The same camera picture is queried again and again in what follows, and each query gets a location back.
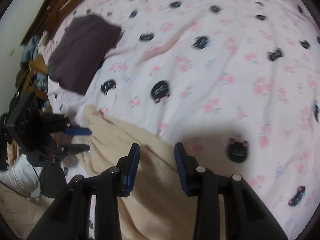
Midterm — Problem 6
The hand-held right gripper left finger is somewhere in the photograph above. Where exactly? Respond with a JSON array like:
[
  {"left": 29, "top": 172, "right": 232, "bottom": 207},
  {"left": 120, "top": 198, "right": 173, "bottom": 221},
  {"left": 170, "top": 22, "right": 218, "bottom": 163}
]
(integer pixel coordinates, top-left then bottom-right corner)
[{"left": 26, "top": 143, "right": 140, "bottom": 240}]

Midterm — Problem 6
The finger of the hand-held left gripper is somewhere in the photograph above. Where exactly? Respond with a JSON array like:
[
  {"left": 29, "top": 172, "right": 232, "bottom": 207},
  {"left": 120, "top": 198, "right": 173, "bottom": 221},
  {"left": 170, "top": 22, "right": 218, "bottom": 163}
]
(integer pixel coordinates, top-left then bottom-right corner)
[
  {"left": 50, "top": 143, "right": 90, "bottom": 157},
  {"left": 47, "top": 114, "right": 92, "bottom": 137}
]

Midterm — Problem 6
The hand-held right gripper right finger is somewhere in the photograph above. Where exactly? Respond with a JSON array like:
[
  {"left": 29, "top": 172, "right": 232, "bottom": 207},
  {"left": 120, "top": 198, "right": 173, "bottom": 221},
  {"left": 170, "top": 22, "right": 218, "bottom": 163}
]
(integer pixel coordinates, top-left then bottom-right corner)
[{"left": 174, "top": 142, "right": 288, "bottom": 240}]

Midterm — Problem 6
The beige knit sweater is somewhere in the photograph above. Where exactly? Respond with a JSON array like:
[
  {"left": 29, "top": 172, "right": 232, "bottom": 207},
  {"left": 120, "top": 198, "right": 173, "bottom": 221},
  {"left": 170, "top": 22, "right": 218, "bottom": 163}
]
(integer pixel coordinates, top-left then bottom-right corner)
[{"left": 75, "top": 105, "right": 225, "bottom": 240}]

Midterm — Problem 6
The pile of clothes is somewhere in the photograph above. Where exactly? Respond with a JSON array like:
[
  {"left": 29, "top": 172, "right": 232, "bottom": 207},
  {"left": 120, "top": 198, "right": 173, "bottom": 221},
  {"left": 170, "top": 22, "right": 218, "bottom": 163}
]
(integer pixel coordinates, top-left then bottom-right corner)
[{"left": 15, "top": 35, "right": 50, "bottom": 105}]

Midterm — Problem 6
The person's dark top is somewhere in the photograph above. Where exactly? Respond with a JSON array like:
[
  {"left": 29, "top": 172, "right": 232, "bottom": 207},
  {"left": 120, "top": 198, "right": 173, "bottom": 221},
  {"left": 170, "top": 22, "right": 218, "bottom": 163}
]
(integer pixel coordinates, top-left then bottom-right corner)
[{"left": 40, "top": 165, "right": 67, "bottom": 198}]

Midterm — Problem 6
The wooden chair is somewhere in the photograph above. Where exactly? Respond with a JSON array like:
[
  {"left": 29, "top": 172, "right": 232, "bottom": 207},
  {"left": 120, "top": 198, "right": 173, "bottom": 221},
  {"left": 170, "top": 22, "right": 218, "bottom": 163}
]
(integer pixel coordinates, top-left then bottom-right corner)
[{"left": 27, "top": 55, "right": 49, "bottom": 100}]

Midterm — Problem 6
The dark purple folded garment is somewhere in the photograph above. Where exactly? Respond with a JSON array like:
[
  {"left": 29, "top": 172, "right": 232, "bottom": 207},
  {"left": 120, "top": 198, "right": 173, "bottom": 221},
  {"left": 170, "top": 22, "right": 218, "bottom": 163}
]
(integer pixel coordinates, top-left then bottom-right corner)
[{"left": 47, "top": 14, "right": 122, "bottom": 95}]

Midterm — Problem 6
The person's white quilted jacket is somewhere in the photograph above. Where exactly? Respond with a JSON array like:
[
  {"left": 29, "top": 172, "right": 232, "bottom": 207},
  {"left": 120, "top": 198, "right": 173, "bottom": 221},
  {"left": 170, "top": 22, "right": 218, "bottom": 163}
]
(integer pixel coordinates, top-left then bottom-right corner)
[{"left": 0, "top": 182, "right": 58, "bottom": 240}]

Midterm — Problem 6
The pink cat print duvet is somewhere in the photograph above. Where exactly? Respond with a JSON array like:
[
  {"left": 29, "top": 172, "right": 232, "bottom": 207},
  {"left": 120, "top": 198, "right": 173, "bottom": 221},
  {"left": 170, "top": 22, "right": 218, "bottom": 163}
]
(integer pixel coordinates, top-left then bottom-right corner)
[{"left": 45, "top": 0, "right": 320, "bottom": 240}]

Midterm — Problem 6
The wooden headboard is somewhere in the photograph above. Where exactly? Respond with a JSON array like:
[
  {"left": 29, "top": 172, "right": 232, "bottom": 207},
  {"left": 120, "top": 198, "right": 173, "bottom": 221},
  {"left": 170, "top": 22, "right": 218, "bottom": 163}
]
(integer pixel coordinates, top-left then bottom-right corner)
[{"left": 21, "top": 0, "right": 83, "bottom": 45}]

